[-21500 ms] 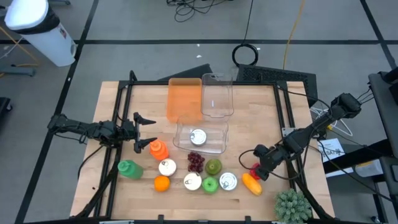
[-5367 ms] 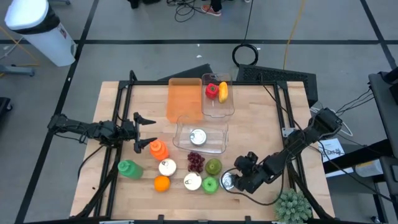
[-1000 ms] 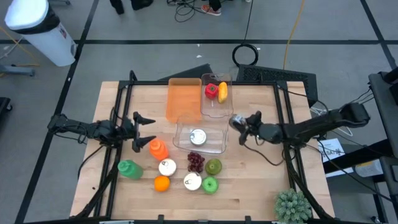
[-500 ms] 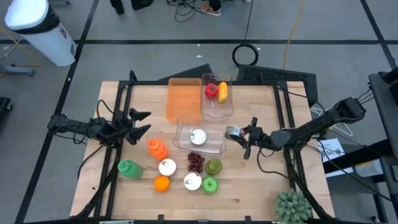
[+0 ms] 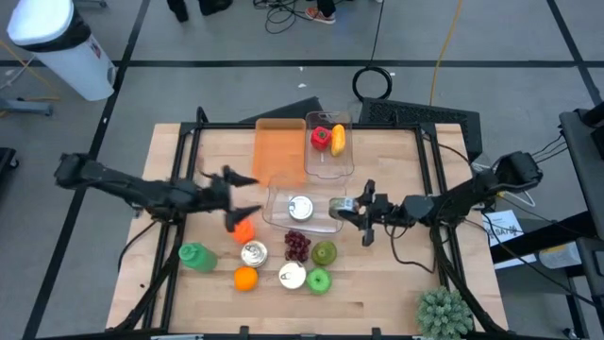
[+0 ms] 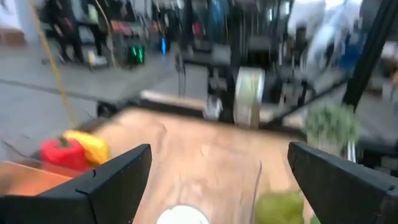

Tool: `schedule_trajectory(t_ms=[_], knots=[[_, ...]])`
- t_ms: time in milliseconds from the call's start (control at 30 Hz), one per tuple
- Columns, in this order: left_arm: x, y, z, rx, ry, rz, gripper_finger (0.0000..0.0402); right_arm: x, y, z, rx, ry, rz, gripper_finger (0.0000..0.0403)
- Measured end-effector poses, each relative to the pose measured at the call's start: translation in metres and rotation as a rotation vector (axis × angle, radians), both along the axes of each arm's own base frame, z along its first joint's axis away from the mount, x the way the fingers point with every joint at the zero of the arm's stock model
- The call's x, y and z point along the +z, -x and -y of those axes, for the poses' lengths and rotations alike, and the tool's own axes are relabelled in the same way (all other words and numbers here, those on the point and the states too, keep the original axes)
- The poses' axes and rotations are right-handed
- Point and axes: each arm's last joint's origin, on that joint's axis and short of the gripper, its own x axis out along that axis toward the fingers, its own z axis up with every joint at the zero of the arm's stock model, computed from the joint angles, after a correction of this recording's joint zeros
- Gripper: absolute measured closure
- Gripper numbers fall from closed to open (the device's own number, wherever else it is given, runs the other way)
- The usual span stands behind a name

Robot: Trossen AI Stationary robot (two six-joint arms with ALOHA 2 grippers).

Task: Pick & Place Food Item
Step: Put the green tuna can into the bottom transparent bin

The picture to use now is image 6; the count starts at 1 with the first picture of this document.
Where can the green artificial plant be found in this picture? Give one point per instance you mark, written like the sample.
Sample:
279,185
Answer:
331,126

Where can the blue pink salmon can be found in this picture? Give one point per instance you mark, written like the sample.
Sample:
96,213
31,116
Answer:
183,216

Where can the black device green lights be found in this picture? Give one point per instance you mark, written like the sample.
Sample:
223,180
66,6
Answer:
136,55

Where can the red bell pepper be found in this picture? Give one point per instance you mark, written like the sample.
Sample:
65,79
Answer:
62,154

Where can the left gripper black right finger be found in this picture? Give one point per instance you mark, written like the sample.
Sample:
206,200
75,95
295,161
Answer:
348,193

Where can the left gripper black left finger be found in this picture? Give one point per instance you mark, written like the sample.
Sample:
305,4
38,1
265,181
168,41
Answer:
93,202

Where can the person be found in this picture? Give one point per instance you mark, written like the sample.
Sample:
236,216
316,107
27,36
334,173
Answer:
66,37

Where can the silver can green label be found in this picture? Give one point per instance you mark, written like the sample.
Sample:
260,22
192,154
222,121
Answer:
248,96

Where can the olive green pear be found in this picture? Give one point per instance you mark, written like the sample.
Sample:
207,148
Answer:
278,208

